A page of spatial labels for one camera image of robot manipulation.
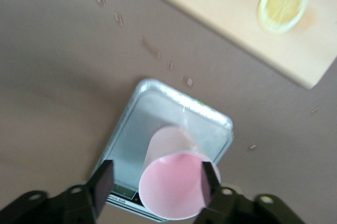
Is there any wooden cutting board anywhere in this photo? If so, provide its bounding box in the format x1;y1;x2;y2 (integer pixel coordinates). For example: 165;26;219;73
120;0;337;90

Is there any pink plastic cup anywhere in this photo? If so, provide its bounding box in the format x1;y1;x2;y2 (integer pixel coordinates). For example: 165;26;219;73
138;125;222;221

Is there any lemon slice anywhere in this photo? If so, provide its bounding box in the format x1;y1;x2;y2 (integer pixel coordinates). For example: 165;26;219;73
257;0;309;34

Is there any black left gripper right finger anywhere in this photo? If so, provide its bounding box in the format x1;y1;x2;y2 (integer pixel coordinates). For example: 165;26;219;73
194;161;308;224

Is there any silver digital kitchen scale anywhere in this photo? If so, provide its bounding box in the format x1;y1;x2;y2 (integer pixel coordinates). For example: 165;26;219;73
98;77;234;222

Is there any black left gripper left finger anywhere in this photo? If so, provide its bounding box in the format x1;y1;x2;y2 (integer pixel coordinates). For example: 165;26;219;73
0;159;116;224

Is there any brown table mat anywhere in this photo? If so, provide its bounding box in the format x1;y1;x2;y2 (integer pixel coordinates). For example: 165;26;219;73
0;0;337;224

